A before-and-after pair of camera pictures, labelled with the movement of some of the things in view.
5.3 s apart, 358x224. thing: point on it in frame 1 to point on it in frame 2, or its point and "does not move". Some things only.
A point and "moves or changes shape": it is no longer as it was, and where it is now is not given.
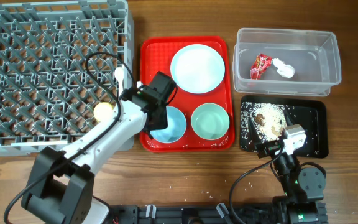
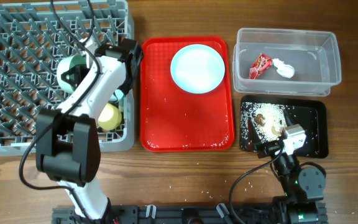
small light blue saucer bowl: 176,126 moves or changes shape
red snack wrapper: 260,65 does not move
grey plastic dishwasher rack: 44,68 does not move
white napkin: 285,70 does not move
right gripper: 268,148 does not move
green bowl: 210,121 to 66,64
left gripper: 162,122 to 81,71
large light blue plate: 197,68 does not move
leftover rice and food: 269,120 does not move
